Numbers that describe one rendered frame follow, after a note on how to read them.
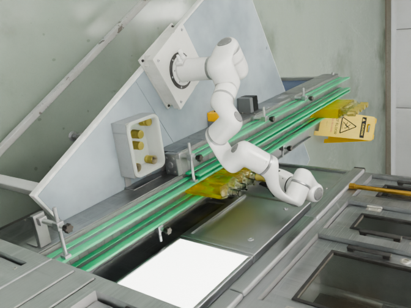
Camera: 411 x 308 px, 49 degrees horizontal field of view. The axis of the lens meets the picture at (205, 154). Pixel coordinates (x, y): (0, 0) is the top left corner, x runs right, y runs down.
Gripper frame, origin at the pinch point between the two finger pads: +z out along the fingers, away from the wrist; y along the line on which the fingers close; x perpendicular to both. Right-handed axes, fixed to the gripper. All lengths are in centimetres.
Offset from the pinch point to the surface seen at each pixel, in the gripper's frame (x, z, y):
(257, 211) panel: 7.1, -1.5, -12.6
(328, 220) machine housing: -7.4, -26.9, -15.0
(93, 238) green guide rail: 77, 1, 4
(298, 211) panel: -2.4, -15.7, -12.0
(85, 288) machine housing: 100, -53, 23
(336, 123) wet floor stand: -279, 170, -68
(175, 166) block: 29.4, 20.9, 10.4
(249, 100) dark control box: -35, 43, 22
